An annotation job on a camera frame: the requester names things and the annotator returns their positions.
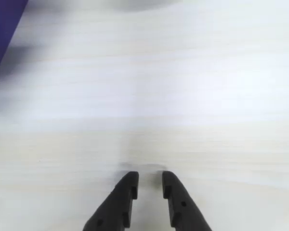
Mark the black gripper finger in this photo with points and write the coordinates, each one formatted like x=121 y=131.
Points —
x=183 y=211
x=118 y=207

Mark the blue plastic box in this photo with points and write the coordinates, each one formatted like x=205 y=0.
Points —
x=2 y=26

